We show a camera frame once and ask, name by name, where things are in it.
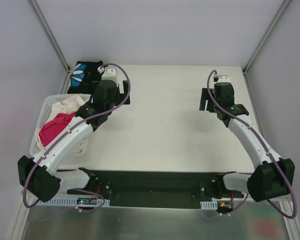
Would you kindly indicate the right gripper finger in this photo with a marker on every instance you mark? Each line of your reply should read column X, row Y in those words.
column 204, row 105
column 205, row 94

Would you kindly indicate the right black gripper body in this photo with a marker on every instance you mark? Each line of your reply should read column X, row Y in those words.
column 203, row 99

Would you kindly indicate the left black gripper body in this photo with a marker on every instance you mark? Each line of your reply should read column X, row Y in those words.
column 126, row 92

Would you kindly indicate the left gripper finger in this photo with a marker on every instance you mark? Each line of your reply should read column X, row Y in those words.
column 125, row 86
column 125, row 99

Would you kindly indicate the pink t shirt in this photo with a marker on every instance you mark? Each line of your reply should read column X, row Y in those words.
column 54, row 127

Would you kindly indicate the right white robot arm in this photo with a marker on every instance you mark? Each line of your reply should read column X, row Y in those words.
column 272, row 174

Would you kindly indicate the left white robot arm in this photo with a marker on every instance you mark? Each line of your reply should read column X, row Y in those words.
column 39, row 174

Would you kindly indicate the black folded t shirt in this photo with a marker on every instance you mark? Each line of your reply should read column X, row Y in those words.
column 85, row 77

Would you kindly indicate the cream t shirt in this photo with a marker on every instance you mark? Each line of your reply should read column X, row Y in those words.
column 66, row 106

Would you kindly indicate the white plastic laundry basket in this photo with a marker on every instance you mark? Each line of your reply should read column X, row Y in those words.
column 43, row 117

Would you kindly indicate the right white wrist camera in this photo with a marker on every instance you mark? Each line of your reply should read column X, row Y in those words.
column 218, row 77

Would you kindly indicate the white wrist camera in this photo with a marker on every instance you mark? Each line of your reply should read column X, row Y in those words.
column 218, row 77
column 108, row 73

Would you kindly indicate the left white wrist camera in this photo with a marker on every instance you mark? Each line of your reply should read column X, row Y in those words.
column 108, row 73

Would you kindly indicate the right aluminium frame post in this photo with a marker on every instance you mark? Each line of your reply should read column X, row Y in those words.
column 270, row 28

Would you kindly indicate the aluminium frame post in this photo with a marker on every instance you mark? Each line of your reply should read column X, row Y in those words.
column 49, row 34
column 270, row 28

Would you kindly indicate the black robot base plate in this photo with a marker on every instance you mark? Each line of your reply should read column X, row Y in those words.
column 153, row 189

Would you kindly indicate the left aluminium frame post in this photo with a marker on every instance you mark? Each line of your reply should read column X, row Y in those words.
column 49, row 34

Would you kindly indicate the right white cable duct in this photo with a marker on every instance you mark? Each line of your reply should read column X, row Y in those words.
column 209, row 205

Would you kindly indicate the white cable duct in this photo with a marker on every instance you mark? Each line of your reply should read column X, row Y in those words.
column 209, row 205
column 74, row 201

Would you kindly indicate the left white cable duct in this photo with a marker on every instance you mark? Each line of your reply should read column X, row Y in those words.
column 74, row 201

